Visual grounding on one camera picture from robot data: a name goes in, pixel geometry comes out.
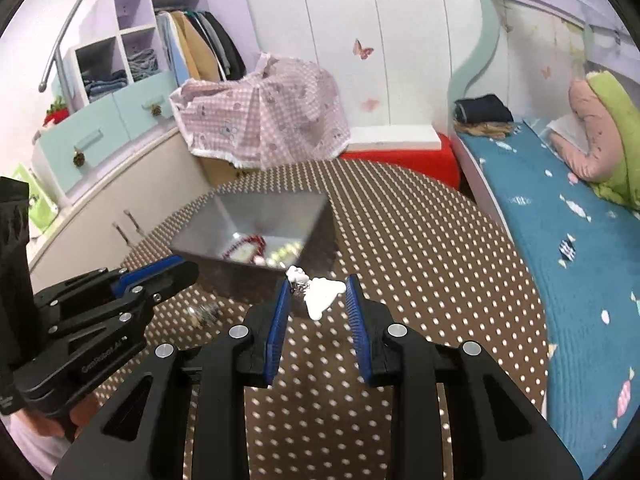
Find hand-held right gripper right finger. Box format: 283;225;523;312
344;274;583;480

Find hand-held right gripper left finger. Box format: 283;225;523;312
52;276;293;480

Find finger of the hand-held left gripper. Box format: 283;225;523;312
47;261;202;340
32;254;186;312

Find small silver pink charm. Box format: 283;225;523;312
189;302;221;330

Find white pink charm pendant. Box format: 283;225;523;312
285;266;348;322

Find red bead bracelet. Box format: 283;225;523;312
222;234;268;264

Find grey metal box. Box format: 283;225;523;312
169;187;332;311

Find person's left forearm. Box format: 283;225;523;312
7;412;68;478

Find person's left hand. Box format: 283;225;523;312
70;394;101;441

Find cream cabinet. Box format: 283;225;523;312
27;127;211;291

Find brown polka dot tablecloth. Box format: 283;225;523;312
95;160;551;480

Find green white box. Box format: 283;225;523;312
12;162;59;236

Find cardboard box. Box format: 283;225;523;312
197;152;251;188

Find teal drawer unit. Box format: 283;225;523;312
32;70;181;206

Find red potted plant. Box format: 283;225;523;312
44;97;69;126

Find folded dark jeans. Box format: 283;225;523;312
82;70;128;101

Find pink checked cloth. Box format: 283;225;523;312
169;52;352;170

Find white board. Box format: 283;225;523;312
345;124;441;152

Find folded light jeans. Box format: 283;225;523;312
125;49;158;78

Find silver curved handrail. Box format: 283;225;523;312
39;0;110;87

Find light blue hanging shirt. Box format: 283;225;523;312
156;10;183;86

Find tan hanging garment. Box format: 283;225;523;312
167;10;223;83

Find blue candy print mattress sheet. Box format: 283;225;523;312
457;119;640;463

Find black hanging jacket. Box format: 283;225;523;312
197;10;247;81

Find folded tan clothes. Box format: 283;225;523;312
457;120;523;138

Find folded dark clothes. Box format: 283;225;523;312
454;94;513;123

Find lilac white shelf unit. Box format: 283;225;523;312
60;0;208;111

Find white pillow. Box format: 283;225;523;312
546;114;591;148

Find white wardrobe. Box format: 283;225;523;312
235;0;481;128

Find teal white bunk bed frame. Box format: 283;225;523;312
444;0;640;466

